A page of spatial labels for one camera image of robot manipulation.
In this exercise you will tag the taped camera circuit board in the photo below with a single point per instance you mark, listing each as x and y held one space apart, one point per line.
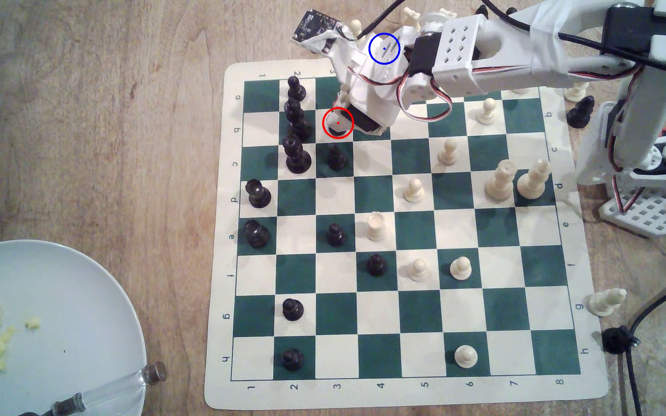
314 26

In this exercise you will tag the black round object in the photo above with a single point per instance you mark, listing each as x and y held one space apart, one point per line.
617 341

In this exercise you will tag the black chess knight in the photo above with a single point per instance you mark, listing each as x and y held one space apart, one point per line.
256 233

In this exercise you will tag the white chess queen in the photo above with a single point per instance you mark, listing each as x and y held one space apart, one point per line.
500 180

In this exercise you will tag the black chess rook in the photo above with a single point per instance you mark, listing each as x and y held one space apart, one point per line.
258 193

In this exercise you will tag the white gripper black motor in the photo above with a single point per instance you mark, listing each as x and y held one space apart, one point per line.
364 124

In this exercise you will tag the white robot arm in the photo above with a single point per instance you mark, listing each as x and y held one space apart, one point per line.
541 52

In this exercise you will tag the white chess knight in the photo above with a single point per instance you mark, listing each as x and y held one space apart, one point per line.
411 14
447 14

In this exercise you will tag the tall black chess piece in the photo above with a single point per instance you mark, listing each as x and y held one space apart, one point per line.
297 118
296 155

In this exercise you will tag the white chess pawn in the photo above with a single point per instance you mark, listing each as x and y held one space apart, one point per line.
487 111
466 356
418 269
356 26
461 267
414 189
448 151

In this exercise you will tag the pale blue plate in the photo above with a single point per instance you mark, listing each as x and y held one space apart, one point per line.
67 300

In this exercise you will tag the white chess bishop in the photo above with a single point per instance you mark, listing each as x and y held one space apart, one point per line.
577 92
604 301

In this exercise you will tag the green white chess mat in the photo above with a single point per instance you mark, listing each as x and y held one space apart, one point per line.
460 312

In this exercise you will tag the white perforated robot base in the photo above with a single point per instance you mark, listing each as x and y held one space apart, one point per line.
648 216

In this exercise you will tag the white chess king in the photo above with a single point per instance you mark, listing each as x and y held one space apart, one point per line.
533 179

